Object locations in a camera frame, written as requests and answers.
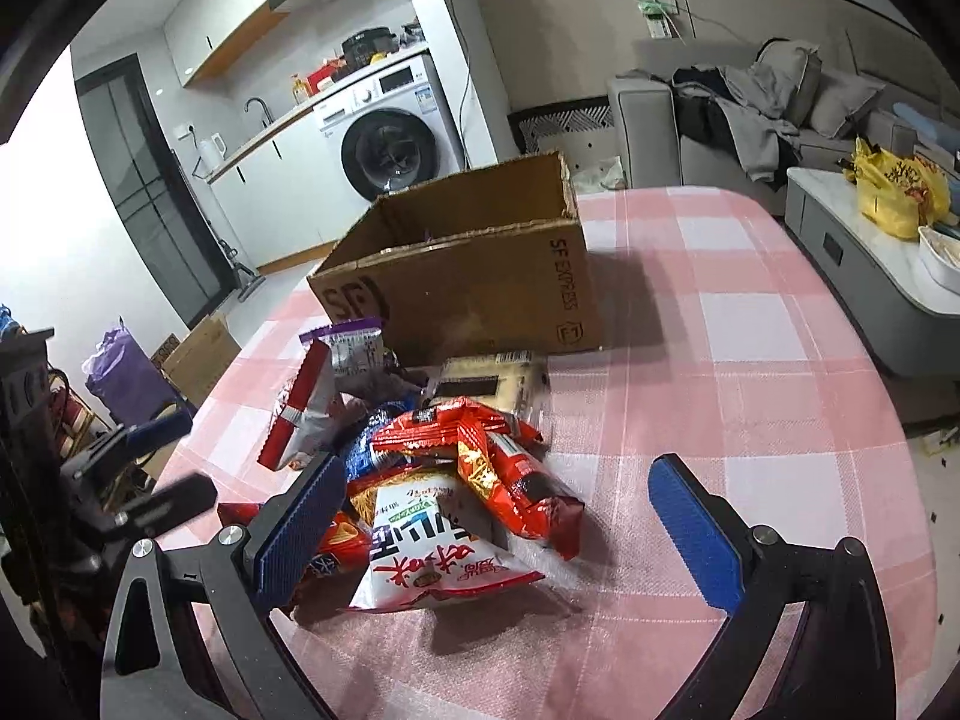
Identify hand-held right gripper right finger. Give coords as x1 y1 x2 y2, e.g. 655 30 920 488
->
649 454 899 720

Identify brown cardboard box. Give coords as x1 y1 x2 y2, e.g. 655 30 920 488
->
307 151 605 365

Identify white coffee table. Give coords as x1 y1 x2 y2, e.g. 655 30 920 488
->
784 165 960 391

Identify white bowl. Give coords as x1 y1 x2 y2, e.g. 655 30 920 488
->
916 223 960 295

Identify white washing machine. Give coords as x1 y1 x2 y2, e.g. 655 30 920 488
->
311 52 466 203

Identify pile of grey clothes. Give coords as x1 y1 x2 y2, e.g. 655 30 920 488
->
671 41 818 181

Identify floor mop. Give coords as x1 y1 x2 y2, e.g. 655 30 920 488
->
217 240 267 301

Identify orange red snack packet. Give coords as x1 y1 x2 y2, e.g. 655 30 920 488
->
217 502 376 605

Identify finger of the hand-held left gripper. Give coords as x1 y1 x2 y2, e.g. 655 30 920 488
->
60 411 196 488
71 472 218 541

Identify red snack packet dark window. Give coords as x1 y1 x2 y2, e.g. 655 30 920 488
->
457 420 586 562

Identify yellow plastic bag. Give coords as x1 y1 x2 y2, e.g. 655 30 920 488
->
847 136 952 239

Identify blue snack packet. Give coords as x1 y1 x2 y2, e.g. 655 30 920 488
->
341 405 410 500

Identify white plastic bag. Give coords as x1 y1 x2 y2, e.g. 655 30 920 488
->
574 156 627 192

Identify black patterned panel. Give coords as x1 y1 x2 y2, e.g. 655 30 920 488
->
508 101 616 158

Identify dark glass door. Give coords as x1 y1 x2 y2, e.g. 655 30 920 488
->
75 54 226 327

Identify white power strip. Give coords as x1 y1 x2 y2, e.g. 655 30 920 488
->
636 0 680 38

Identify white wall cabinets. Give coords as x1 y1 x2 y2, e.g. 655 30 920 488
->
161 0 308 87

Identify white kitchen counter cabinet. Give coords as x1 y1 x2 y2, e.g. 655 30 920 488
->
206 101 338 271

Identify grey sofa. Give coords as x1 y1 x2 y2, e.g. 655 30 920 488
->
607 37 960 203

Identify grey sofa pillow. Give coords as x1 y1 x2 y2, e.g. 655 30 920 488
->
806 75 886 140

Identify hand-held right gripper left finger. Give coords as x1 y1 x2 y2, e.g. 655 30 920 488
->
100 452 350 720

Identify pink checkered tablecloth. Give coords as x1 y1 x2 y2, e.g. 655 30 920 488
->
154 186 935 720

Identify purple plastic bag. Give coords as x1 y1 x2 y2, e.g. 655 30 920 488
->
82 322 177 421

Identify beige cracker packet black label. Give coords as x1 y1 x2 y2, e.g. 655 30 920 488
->
424 351 550 428

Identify large white noodle snack packet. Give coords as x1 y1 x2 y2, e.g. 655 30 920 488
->
346 465 546 614

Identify red and white snack packet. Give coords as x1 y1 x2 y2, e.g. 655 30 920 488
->
257 341 353 470

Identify small cardboard box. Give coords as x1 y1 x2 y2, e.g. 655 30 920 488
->
150 313 241 406

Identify purple snack packet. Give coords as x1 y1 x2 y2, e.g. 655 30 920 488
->
298 319 387 380

